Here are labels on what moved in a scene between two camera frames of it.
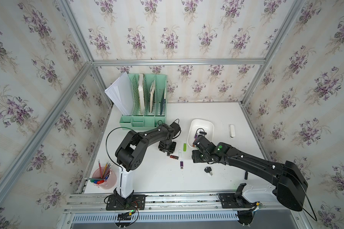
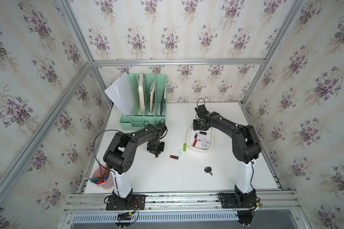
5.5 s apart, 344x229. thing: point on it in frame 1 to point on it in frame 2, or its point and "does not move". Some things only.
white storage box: x=194 y=124 does not move
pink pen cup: x=110 y=178 does not move
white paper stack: x=120 y=91 does not move
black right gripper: x=194 y=156 to x=195 y=127
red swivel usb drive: x=174 y=157 does not move
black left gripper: x=161 y=148 to x=162 y=150
